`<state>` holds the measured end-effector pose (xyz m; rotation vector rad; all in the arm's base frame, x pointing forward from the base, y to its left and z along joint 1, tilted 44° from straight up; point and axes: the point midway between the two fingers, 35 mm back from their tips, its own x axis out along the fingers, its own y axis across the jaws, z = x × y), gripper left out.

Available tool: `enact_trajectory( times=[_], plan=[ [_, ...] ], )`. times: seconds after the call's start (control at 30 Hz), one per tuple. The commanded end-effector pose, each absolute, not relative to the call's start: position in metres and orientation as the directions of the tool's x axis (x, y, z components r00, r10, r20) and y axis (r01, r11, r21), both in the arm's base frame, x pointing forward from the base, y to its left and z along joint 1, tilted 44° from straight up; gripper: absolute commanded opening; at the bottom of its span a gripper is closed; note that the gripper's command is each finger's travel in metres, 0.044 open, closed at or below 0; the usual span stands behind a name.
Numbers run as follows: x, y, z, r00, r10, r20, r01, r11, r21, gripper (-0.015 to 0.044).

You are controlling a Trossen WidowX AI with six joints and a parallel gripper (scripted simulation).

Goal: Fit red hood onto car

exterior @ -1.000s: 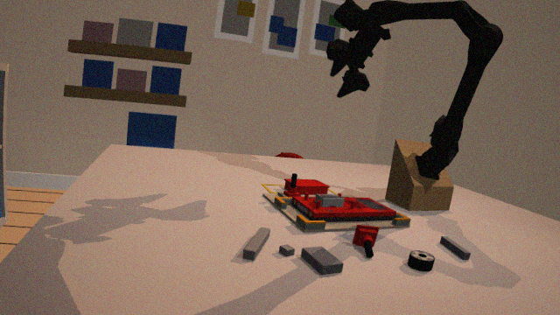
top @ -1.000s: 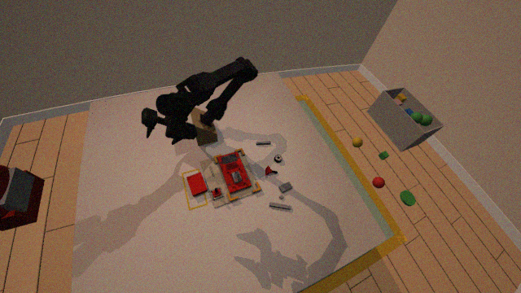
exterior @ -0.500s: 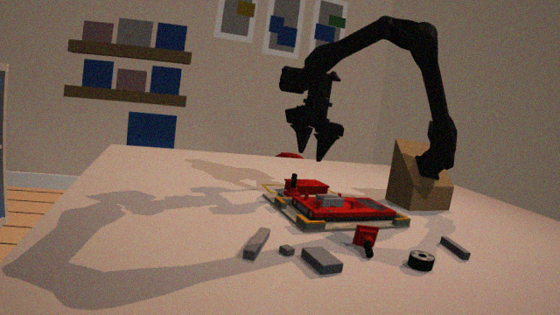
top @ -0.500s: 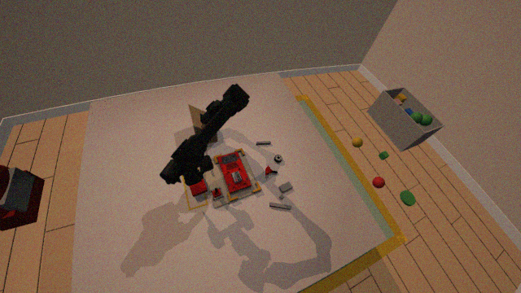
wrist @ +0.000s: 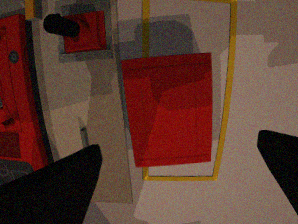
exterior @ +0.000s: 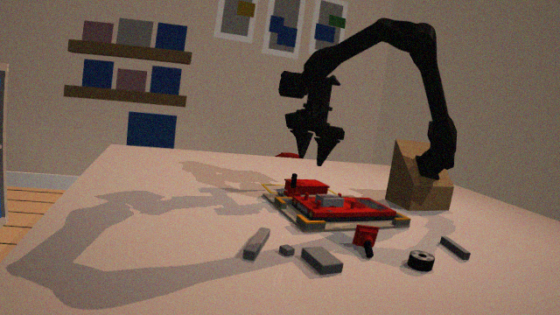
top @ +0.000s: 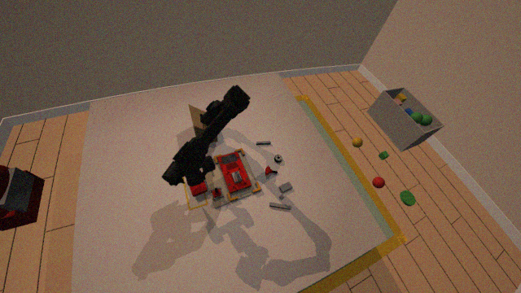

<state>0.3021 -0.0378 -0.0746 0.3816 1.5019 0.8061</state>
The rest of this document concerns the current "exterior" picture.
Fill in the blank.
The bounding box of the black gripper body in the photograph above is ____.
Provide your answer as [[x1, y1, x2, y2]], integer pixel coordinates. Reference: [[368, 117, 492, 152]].
[[288, 100, 345, 141]]

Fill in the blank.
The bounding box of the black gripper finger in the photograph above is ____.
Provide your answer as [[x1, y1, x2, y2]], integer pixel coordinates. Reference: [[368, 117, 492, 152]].
[[314, 137, 340, 166], [290, 130, 313, 158]]

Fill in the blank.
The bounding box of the black toy tyre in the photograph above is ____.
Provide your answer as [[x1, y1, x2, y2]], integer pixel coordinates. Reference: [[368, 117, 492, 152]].
[[407, 250, 435, 272]]

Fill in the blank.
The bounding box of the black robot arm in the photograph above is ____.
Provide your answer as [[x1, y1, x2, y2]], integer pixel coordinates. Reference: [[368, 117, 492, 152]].
[[278, 18, 457, 180]]

